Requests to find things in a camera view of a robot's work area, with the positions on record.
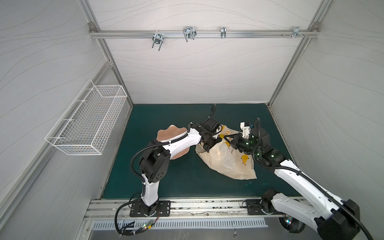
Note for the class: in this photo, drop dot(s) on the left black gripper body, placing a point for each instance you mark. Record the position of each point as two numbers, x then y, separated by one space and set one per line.
211 141

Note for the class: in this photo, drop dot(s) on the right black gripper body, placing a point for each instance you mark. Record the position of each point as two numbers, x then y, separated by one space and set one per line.
236 142

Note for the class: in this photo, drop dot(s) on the banana print plastic bag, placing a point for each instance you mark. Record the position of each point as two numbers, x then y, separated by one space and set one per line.
228 161

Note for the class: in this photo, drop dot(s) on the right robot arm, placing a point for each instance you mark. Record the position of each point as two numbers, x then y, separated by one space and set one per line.
330 216

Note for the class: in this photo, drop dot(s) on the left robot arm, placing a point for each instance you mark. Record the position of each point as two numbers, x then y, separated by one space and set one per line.
155 161

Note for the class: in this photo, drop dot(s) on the green table mat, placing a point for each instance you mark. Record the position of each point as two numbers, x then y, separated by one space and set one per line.
189 176

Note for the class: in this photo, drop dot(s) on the metal U-bolt clamp middle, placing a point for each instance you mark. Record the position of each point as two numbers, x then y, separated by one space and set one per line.
189 33

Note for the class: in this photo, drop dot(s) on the metal u-bolt clamp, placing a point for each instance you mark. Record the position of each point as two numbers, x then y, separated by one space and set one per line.
158 39
189 33

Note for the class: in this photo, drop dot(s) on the metal U-bolt clamp left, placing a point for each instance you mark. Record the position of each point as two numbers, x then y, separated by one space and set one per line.
158 39

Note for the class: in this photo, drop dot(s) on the metal hook clamp right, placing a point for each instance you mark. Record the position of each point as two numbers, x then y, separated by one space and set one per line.
295 34

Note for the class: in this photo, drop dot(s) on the white vent strip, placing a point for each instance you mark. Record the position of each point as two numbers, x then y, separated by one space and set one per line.
173 224

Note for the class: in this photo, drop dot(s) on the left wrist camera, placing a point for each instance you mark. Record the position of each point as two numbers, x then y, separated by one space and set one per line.
210 123

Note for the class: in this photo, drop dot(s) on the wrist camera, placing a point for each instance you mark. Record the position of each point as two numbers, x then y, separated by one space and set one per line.
210 123
256 134

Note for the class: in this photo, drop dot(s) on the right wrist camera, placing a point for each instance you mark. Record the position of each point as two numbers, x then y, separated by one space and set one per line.
256 134

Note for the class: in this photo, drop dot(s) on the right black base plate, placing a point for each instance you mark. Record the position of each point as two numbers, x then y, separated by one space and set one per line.
258 207

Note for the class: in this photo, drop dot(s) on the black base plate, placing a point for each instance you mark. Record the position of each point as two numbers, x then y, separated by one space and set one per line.
159 208
258 207

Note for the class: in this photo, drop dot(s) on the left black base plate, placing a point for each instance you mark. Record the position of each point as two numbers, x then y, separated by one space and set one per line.
159 208

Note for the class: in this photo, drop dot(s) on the small metal bracket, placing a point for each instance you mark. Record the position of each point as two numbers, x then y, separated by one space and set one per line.
223 32

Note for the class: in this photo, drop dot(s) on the white wire basket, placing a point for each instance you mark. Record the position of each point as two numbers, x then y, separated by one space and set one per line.
86 125

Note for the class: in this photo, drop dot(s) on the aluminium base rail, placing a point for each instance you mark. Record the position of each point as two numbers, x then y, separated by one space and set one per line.
179 208

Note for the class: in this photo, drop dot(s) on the aluminium cross rail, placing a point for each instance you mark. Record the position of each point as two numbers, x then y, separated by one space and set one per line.
201 34

